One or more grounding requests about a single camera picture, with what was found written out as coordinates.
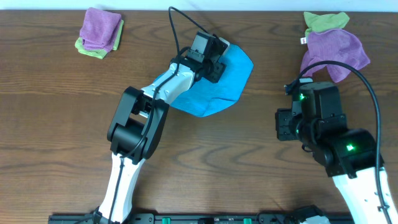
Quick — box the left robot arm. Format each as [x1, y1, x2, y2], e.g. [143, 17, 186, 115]
[93, 31, 230, 224]

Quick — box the folded green cloth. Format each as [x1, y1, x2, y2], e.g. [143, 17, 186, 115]
[75, 20, 124, 59]

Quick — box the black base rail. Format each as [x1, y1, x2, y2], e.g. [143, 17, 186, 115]
[48, 205, 364, 224]

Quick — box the folded purple cloth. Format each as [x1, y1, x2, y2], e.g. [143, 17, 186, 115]
[80, 7, 122, 52]

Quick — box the crumpled green cloth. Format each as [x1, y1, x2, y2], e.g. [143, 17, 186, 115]
[303, 12, 349, 37]

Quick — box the crumpled purple cloth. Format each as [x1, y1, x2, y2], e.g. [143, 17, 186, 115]
[300, 29, 370, 70]

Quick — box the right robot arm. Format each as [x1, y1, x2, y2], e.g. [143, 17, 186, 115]
[275, 82, 397, 223]

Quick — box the white cloth label tag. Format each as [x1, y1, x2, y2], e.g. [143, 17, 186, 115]
[300, 37, 307, 44]

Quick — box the blue microfiber cloth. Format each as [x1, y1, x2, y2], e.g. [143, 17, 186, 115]
[171, 44, 254, 118]

